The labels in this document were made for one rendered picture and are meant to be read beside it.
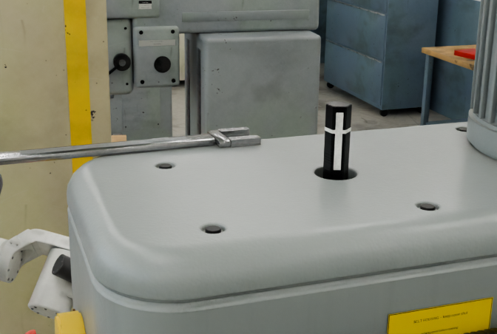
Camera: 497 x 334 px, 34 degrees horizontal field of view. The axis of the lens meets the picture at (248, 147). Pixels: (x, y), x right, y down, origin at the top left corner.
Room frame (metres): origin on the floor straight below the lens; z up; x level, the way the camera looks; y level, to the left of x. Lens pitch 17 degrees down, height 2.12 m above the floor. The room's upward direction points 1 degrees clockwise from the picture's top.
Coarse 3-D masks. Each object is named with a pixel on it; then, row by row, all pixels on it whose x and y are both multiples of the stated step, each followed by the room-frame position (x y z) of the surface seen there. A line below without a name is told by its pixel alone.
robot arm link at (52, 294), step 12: (60, 252) 1.16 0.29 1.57; (48, 264) 1.15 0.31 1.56; (60, 264) 1.11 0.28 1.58; (48, 276) 1.14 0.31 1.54; (60, 276) 1.11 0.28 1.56; (36, 288) 1.13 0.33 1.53; (48, 288) 1.12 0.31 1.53; (60, 288) 1.12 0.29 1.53; (36, 300) 1.11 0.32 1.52; (48, 300) 1.11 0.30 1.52; (60, 300) 1.11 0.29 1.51; (36, 312) 1.14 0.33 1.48; (48, 312) 1.12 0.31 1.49; (60, 312) 1.10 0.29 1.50
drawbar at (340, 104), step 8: (328, 104) 0.65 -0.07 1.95; (336, 104) 0.65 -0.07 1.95; (344, 104) 0.65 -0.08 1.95; (328, 112) 0.65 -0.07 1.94; (336, 112) 0.64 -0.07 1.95; (344, 112) 0.64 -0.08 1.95; (328, 120) 0.65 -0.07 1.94; (344, 120) 0.64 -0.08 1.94; (328, 128) 0.65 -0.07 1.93; (344, 128) 0.64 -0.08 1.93; (328, 136) 0.65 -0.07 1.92; (344, 136) 0.64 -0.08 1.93; (328, 144) 0.65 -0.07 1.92; (344, 144) 0.64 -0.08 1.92; (328, 152) 0.65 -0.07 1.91; (344, 152) 0.64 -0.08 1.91; (328, 160) 0.65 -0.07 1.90; (344, 160) 0.64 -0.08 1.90; (328, 168) 0.65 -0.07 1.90; (344, 168) 0.65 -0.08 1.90; (328, 176) 0.65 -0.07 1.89; (336, 176) 0.64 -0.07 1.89; (344, 176) 0.65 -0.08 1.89
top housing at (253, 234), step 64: (448, 128) 0.80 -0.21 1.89; (128, 192) 0.60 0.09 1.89; (192, 192) 0.60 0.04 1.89; (256, 192) 0.60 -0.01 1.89; (320, 192) 0.60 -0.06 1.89; (384, 192) 0.61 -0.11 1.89; (448, 192) 0.61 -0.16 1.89; (128, 256) 0.49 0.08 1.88; (192, 256) 0.49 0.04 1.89; (256, 256) 0.50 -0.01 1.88; (320, 256) 0.51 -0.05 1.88; (384, 256) 0.53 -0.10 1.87; (448, 256) 0.54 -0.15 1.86; (128, 320) 0.48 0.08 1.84; (192, 320) 0.48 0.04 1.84; (256, 320) 0.49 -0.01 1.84; (320, 320) 0.51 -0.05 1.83; (384, 320) 0.53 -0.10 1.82; (448, 320) 0.54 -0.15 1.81
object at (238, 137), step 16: (240, 128) 0.76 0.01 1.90; (96, 144) 0.70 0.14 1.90; (112, 144) 0.70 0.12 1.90; (128, 144) 0.70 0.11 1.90; (144, 144) 0.70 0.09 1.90; (160, 144) 0.71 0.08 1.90; (176, 144) 0.71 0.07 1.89; (192, 144) 0.72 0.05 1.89; (208, 144) 0.72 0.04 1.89; (224, 144) 0.72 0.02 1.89; (240, 144) 0.72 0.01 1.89; (256, 144) 0.73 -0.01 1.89; (0, 160) 0.66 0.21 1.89; (16, 160) 0.66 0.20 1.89; (32, 160) 0.67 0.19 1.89; (48, 160) 0.67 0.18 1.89
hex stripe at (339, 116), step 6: (342, 114) 0.64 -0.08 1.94; (336, 120) 0.64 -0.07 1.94; (342, 120) 0.64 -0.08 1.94; (336, 126) 0.64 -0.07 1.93; (342, 126) 0.64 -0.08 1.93; (336, 132) 0.64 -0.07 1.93; (336, 138) 0.64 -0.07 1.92; (336, 144) 0.64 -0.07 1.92; (336, 150) 0.64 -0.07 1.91; (336, 156) 0.64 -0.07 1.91; (336, 162) 0.64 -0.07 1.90; (336, 168) 0.64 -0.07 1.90
